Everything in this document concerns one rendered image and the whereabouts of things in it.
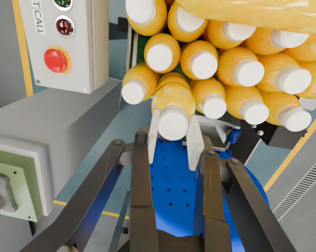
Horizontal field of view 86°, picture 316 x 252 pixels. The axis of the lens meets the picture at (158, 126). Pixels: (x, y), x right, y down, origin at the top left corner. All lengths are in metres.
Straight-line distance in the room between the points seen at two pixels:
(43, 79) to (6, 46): 1.56
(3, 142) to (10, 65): 1.31
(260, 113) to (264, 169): 1.73
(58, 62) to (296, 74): 0.37
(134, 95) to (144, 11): 0.12
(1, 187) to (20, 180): 0.06
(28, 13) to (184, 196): 0.39
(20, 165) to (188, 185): 0.48
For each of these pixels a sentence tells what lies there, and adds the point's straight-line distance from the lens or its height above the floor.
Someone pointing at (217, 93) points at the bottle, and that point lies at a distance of 0.33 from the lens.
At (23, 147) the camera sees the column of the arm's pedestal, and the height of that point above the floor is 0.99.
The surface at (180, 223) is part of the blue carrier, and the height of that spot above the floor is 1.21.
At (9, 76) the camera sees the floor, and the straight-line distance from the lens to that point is 2.00.
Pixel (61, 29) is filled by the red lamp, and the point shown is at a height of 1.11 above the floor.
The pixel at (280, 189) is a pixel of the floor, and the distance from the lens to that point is 2.33.
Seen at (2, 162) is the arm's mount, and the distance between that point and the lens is 0.66.
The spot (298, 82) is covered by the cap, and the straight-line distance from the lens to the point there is 0.34.
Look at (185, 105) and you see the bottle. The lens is 0.23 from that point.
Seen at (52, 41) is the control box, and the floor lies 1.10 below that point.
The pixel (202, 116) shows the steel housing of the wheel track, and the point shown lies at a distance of 0.50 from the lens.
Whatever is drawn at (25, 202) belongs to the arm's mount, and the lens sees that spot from 0.76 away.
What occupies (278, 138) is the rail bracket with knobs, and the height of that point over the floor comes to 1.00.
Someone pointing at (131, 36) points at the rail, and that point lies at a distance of 0.41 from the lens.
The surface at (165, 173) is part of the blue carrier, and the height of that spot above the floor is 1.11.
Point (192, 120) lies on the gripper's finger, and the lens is 0.20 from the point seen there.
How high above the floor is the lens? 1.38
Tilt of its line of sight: 62 degrees down
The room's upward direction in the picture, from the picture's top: 170 degrees counter-clockwise
